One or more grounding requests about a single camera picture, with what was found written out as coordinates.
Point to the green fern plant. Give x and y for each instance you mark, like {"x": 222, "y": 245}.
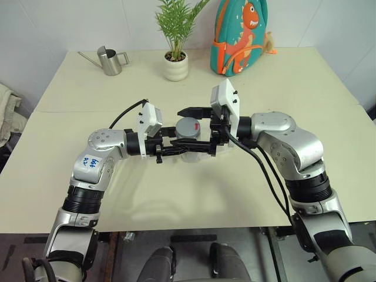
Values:
{"x": 176, "y": 23}

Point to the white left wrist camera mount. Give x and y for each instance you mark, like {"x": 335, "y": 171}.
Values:
{"x": 148, "y": 116}

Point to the dark rounded shape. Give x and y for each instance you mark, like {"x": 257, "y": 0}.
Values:
{"x": 157, "y": 264}
{"x": 229, "y": 264}

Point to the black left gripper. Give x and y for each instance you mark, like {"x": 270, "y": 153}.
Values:
{"x": 152, "y": 145}

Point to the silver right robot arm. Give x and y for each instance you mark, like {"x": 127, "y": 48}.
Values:
{"x": 293, "y": 138}

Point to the white ribbed plant pot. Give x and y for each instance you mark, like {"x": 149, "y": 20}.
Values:
{"x": 175, "y": 70}

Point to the black crossbar under table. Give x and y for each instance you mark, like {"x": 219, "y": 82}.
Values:
{"x": 192, "y": 238}

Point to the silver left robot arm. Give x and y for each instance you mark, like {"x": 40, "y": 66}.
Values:
{"x": 97, "y": 147}

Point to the beige cloth jacket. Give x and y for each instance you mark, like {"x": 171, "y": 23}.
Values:
{"x": 8, "y": 108}

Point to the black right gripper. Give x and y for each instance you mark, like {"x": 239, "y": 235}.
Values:
{"x": 218, "y": 132}

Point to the silver metal watering can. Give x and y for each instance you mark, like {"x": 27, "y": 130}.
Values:
{"x": 110, "y": 63}

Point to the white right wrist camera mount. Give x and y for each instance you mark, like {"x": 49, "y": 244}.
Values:
{"x": 226, "y": 91}

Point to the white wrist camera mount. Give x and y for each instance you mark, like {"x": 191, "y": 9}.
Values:
{"x": 226, "y": 91}
{"x": 148, "y": 116}

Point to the black table frame leg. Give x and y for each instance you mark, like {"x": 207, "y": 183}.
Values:
{"x": 277, "y": 252}

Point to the grey jar lid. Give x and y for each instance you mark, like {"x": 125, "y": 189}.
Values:
{"x": 186, "y": 127}

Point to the teal dinosaur backpack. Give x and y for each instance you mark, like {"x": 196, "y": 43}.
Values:
{"x": 235, "y": 29}

